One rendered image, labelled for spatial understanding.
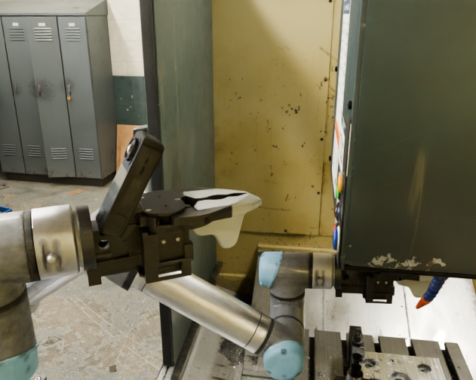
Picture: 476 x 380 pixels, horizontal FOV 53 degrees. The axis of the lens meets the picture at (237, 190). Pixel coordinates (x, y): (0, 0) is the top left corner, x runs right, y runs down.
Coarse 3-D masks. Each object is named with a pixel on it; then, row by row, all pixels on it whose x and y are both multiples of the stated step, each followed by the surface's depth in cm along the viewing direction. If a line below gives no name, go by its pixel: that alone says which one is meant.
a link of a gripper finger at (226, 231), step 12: (204, 204) 54; (216, 204) 54; (228, 204) 54; (240, 204) 55; (252, 204) 56; (240, 216) 56; (204, 228) 54; (216, 228) 55; (228, 228) 56; (240, 228) 57; (228, 240) 56
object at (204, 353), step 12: (204, 336) 188; (216, 336) 190; (204, 348) 182; (216, 348) 184; (192, 360) 174; (204, 360) 176; (216, 360) 178; (228, 360) 178; (192, 372) 169; (204, 372) 171; (216, 372) 172; (228, 372) 173; (240, 372) 174
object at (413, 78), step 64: (384, 0) 51; (448, 0) 50; (384, 64) 53; (448, 64) 52; (384, 128) 56; (448, 128) 55; (384, 192) 58; (448, 192) 57; (384, 256) 61; (448, 256) 60
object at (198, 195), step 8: (184, 192) 58; (192, 192) 58; (200, 192) 58; (208, 192) 58; (216, 192) 58; (224, 192) 58; (232, 192) 58; (240, 192) 58; (192, 200) 56; (200, 200) 56
